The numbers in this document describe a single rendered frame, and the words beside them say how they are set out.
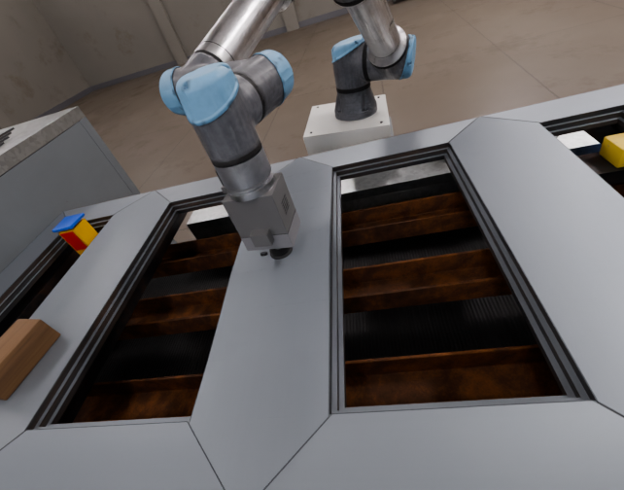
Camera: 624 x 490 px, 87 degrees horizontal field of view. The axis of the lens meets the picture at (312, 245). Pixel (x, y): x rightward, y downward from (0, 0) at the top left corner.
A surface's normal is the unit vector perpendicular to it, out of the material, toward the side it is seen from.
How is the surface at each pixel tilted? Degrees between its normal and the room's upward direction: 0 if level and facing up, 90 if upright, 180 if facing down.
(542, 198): 0
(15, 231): 90
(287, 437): 0
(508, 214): 0
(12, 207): 90
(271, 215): 90
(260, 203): 90
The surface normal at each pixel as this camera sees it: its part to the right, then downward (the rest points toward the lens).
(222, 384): -0.26, -0.71
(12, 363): 0.94, -0.05
